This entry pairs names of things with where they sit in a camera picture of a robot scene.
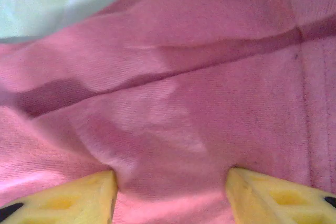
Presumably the pink t-shirt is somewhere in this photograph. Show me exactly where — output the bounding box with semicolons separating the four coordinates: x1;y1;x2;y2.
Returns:
0;0;336;224

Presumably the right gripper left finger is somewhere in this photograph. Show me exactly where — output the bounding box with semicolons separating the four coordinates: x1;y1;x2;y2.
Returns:
0;170;118;224

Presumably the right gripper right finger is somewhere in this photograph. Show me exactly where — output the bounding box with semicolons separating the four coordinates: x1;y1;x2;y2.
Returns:
226;167;336;224

